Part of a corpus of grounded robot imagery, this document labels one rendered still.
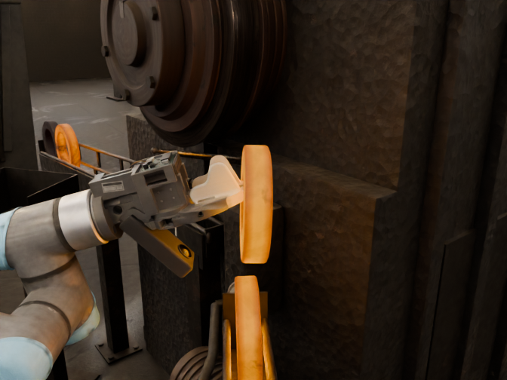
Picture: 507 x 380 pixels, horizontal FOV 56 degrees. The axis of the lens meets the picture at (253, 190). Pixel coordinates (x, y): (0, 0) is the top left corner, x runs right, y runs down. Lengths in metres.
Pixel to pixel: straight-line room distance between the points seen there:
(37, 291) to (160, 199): 0.20
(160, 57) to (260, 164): 0.38
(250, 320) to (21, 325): 0.27
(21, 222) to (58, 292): 0.10
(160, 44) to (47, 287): 0.45
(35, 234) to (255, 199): 0.28
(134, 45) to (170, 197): 0.42
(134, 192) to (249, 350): 0.25
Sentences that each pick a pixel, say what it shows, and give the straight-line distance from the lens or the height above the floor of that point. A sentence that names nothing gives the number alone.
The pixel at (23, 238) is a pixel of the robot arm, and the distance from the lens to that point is 0.67.
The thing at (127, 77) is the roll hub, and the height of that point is 1.03.
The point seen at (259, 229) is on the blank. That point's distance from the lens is 0.57.
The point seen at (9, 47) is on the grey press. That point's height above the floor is 0.98.
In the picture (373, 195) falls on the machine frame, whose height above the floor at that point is 0.87.
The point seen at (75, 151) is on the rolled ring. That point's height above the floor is 0.70.
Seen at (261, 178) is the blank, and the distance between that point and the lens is 0.57.
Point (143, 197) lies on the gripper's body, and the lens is 0.61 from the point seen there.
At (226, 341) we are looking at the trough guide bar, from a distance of 0.75.
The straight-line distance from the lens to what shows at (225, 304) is 0.80.
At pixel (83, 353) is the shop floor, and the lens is 1.94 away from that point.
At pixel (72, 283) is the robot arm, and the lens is 0.69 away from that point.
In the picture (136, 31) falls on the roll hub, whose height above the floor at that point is 1.12.
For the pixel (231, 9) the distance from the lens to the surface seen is 0.85.
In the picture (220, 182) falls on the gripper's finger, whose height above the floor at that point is 0.94.
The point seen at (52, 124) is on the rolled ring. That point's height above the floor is 0.76.
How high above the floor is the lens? 1.13
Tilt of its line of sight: 19 degrees down
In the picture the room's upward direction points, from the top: straight up
